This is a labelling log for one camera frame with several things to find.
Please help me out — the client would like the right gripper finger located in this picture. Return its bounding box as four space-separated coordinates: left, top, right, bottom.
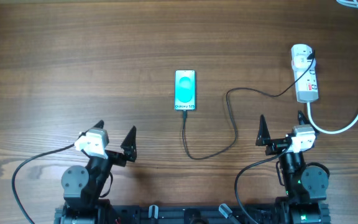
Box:
255 114 271 146
297 110 310 125

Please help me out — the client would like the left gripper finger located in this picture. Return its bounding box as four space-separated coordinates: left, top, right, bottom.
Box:
79 119 104 136
121 126 137 162

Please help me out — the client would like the black USB charging cable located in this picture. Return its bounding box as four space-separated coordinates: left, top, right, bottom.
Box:
181 50 317 161

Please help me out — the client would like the cyan Galaxy smartphone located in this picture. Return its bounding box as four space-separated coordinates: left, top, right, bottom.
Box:
174 70 196 110

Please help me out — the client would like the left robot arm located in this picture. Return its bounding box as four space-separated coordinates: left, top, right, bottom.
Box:
54 120 137 224

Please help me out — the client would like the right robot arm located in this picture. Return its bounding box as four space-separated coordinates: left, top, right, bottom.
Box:
255 111 331 224

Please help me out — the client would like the white USB charger adapter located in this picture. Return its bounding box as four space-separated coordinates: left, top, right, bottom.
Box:
291 54 312 71

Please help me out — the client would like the white power strip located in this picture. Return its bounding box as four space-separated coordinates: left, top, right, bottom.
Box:
291 44 319 103

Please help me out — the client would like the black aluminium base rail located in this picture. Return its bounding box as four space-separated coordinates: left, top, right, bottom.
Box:
53 203 331 224

